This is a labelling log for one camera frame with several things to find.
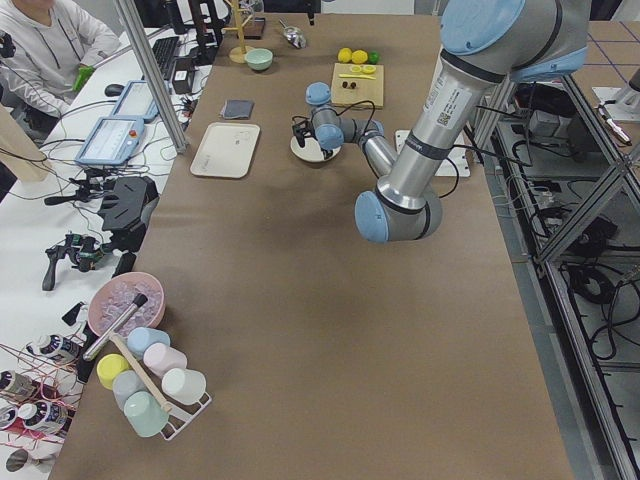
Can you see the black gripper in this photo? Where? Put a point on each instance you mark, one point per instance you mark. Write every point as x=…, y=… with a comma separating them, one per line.
x=328, y=148

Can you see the round beige plate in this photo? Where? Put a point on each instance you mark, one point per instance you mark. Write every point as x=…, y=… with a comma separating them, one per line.
x=312, y=152

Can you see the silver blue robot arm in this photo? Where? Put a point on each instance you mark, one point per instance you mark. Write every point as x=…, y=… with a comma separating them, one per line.
x=483, y=43

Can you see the beige rectangular tray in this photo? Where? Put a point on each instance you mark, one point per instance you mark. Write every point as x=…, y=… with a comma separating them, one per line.
x=226, y=150

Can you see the yellow plastic knife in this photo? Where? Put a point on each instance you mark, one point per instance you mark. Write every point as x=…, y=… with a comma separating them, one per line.
x=356, y=76

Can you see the wooden cutting board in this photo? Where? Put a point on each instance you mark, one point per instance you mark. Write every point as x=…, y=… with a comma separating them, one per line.
x=369, y=91

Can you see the yellow lemon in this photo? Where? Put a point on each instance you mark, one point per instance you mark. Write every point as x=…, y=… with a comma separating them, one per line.
x=345, y=55
x=359, y=57

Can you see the metal scoop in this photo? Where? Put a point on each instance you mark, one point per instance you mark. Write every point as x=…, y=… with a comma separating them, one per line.
x=294, y=35

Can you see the mint green bowl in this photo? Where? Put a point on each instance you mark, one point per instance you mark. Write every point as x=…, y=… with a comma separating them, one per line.
x=259, y=59

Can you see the wooden mug tree stand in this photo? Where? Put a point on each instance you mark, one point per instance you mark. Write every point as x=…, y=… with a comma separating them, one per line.
x=242, y=16

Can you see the grey folded cloth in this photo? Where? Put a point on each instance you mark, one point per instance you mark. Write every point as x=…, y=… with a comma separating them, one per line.
x=234, y=109

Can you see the white pillar with base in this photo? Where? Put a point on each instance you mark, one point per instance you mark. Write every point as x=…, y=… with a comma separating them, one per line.
x=455, y=163

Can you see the black keyboard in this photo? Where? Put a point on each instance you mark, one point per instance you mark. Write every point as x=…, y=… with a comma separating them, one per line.
x=164, y=51

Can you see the blue teach pendant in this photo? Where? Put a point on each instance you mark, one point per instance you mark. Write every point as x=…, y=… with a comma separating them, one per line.
x=111, y=142
x=136, y=100

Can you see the black computer mouse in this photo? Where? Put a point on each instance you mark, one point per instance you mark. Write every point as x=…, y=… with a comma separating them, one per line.
x=113, y=90

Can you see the black stand device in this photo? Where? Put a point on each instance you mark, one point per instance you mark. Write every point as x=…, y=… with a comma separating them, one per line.
x=126, y=210

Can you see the seated person in grey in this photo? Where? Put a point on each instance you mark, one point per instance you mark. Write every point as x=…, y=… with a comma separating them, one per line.
x=54, y=42

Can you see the metal muddler tool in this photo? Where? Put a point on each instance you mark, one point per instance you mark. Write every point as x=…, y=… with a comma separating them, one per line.
x=91, y=352

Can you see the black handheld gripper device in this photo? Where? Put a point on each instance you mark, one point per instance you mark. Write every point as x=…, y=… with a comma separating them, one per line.
x=84, y=252

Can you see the pink bowl with ice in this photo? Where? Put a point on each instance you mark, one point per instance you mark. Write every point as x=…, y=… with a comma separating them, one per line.
x=118, y=294

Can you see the blue cup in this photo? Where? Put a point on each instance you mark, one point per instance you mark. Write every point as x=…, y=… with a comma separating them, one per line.
x=141, y=338

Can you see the pink cup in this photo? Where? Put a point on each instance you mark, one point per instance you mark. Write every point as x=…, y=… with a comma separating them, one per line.
x=159, y=358

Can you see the white cup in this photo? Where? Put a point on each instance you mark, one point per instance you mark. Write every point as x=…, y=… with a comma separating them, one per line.
x=184, y=385

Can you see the yellow cup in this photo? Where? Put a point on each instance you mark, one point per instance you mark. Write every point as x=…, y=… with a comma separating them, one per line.
x=109, y=367

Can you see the grey cup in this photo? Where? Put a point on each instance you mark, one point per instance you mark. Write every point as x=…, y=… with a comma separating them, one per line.
x=125, y=385

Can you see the white cup rack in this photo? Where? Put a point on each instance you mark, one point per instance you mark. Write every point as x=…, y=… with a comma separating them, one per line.
x=181, y=416

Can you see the mint green cup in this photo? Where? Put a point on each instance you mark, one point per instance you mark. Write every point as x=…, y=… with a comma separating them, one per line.
x=145, y=414

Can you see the aluminium frame post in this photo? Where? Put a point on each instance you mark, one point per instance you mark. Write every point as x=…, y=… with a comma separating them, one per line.
x=143, y=52

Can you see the bottles in copper wire basket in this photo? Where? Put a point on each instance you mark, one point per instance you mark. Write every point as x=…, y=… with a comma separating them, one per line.
x=28, y=379

